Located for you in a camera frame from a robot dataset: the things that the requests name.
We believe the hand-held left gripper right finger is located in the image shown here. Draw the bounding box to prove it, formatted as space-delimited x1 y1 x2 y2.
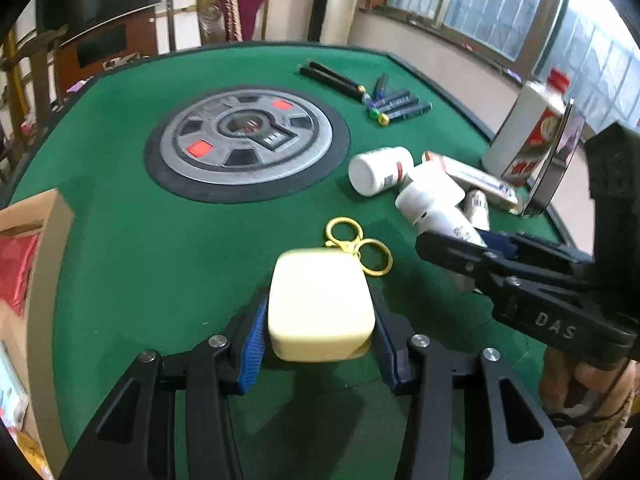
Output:
367 295 583 480

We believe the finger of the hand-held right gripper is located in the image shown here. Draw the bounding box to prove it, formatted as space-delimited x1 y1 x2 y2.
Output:
475 229 597 287
415 231 507 295

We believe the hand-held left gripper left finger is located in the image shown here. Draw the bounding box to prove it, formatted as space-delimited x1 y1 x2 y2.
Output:
57 294 272 480

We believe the white plastic bottle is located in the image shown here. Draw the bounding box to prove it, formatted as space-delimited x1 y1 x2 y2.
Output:
395 165 488 248

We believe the yellow case with gold clasp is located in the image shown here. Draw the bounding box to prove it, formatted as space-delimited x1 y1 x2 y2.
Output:
267 216 393 363

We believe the white pill bottle red label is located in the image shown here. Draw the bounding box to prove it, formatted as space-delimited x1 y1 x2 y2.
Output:
348 146 415 196

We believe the cardboard box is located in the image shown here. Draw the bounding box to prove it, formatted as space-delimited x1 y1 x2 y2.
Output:
0 187 76 480

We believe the red foil packet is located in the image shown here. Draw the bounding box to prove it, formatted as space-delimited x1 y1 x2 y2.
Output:
0 232 41 316

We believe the person's right hand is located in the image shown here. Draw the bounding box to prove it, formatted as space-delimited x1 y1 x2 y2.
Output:
540 346 632 417

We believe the white and orange carton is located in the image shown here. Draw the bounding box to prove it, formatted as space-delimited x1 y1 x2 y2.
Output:
422 150 518 209

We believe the white liquor bottle red cap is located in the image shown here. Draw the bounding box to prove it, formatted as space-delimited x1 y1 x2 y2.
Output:
481 69 573 186

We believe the round grey table console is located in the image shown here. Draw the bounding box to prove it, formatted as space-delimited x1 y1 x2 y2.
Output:
144 87 351 205

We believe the barred window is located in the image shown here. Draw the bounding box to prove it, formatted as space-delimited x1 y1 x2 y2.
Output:
360 0 640 133

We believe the brown television cabinet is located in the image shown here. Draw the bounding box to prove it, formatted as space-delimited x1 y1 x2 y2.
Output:
50 10 166 86

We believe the maroon fringed cloth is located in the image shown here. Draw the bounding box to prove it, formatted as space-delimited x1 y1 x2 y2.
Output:
220 0 268 43

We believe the wooden chair with cloth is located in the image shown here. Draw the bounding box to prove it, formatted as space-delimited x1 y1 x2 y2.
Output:
157 0 268 56

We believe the dark wooden armchair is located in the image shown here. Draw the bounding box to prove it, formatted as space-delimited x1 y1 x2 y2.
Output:
0 25 68 166

